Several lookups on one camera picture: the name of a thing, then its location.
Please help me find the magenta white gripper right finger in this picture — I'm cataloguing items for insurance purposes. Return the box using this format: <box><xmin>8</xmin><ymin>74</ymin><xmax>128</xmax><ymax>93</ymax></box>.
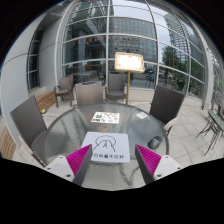
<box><xmin>135</xmin><ymin>145</ymin><xmax>182</xmax><ymax>184</ymax></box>

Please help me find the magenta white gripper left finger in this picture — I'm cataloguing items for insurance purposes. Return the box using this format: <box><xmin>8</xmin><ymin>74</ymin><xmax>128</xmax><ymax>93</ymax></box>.
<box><xmin>45</xmin><ymin>145</ymin><xmax>92</xmax><ymax>186</ymax></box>

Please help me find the dark grey computer mouse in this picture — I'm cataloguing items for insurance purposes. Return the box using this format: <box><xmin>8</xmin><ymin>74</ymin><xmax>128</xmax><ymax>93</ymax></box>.
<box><xmin>148</xmin><ymin>136</ymin><xmax>162</xmax><ymax>150</ymax></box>

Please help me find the white printed mouse pad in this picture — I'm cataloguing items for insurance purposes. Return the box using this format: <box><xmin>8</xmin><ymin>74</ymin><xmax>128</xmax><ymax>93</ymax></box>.
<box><xmin>82</xmin><ymin>132</ymin><xmax>130</xmax><ymax>163</ymax></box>

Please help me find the round glass table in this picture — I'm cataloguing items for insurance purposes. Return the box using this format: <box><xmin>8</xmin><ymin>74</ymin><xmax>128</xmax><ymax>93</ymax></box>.
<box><xmin>44</xmin><ymin>103</ymin><xmax>169</xmax><ymax>190</ymax></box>

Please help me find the small white card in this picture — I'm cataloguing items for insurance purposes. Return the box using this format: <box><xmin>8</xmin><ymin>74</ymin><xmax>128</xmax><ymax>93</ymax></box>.
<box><xmin>136</xmin><ymin>112</ymin><xmax>148</xmax><ymax>119</ymax></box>

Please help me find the colourful menu card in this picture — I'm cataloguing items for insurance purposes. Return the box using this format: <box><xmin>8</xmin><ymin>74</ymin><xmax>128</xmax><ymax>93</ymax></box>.
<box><xmin>91</xmin><ymin>112</ymin><xmax>120</xmax><ymax>124</ymax></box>

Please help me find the grey wicker chair right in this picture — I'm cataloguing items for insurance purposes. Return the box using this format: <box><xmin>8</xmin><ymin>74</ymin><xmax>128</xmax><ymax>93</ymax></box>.
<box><xmin>149</xmin><ymin>85</ymin><xmax>185</xmax><ymax>133</ymax></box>

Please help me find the grey wicker chair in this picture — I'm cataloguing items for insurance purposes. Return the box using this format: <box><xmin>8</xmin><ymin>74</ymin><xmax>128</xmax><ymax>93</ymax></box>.
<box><xmin>107</xmin><ymin>74</ymin><xmax>126</xmax><ymax>100</ymax></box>
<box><xmin>10</xmin><ymin>96</ymin><xmax>47</xmax><ymax>166</ymax></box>
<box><xmin>75</xmin><ymin>81</ymin><xmax>103</xmax><ymax>106</ymax></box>
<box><xmin>149</xmin><ymin>85</ymin><xmax>185</xmax><ymax>133</ymax></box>

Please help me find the grey wicker chair left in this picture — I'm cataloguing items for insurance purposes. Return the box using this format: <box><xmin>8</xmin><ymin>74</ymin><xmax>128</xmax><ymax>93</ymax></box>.
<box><xmin>10</xmin><ymin>96</ymin><xmax>47</xmax><ymax>166</ymax></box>

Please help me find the green metal table right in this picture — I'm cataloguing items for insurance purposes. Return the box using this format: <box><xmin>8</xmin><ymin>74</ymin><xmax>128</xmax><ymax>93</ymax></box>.
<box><xmin>198</xmin><ymin>109</ymin><xmax>224</xmax><ymax>154</ymax></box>

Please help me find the grey wicker chair back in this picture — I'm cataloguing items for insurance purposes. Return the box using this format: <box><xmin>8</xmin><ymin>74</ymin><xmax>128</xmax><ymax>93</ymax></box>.
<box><xmin>75</xmin><ymin>81</ymin><xmax>103</xmax><ymax>106</ymax></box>

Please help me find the grey wicker armchair far left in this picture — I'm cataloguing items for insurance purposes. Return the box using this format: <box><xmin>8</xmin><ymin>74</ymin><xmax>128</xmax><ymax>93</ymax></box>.
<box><xmin>53</xmin><ymin>75</ymin><xmax>74</xmax><ymax>107</ymax></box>

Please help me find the grey wicker chair far centre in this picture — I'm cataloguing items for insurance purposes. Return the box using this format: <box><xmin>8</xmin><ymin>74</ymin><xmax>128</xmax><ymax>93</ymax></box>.
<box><xmin>107</xmin><ymin>74</ymin><xmax>126</xmax><ymax>100</ymax></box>

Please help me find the gold menu sign stand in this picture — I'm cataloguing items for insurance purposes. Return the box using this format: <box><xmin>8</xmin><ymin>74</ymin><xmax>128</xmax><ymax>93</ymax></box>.
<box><xmin>114</xmin><ymin>51</ymin><xmax>146</xmax><ymax>106</ymax></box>

